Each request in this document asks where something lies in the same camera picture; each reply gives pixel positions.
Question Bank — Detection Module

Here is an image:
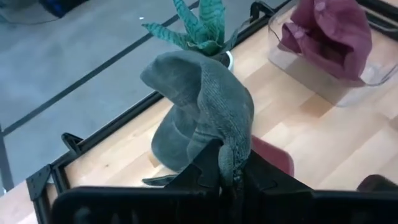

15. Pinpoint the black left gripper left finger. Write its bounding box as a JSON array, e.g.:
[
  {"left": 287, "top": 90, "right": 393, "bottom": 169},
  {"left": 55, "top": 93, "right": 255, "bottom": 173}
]
[{"left": 51, "top": 139, "right": 223, "bottom": 224}]

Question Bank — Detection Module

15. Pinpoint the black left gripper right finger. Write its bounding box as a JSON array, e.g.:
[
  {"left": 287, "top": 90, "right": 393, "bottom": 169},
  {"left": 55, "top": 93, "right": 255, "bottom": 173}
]
[{"left": 242, "top": 149, "right": 398, "bottom": 224}]

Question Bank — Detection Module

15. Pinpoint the maroon red baseball cap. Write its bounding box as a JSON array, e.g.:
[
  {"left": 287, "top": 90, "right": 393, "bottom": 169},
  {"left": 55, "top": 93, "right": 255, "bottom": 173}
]
[{"left": 251, "top": 135, "right": 295, "bottom": 177}]

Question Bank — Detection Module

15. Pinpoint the dark green baseball cap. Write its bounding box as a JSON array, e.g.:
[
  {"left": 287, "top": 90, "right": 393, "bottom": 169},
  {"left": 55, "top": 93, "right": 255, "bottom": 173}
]
[{"left": 139, "top": 49, "right": 255, "bottom": 187}]

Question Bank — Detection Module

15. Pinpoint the maroon cloth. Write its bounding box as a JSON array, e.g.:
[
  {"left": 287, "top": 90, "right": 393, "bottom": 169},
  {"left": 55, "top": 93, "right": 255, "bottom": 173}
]
[{"left": 277, "top": 0, "right": 373, "bottom": 82}]

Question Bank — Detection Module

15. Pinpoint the clear plastic bin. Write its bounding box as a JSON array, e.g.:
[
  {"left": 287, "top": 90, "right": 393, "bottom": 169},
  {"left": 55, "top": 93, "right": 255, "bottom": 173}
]
[{"left": 267, "top": 0, "right": 398, "bottom": 108}]

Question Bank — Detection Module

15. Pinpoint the artificial plant in white pot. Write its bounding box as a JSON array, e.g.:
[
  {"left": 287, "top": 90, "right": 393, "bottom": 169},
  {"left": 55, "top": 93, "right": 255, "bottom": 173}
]
[{"left": 141, "top": 0, "right": 249, "bottom": 71}]

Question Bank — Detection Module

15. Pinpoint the black aluminium table frame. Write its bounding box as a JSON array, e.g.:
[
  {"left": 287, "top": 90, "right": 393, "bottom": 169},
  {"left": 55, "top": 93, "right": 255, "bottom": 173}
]
[{"left": 26, "top": 0, "right": 398, "bottom": 224}]

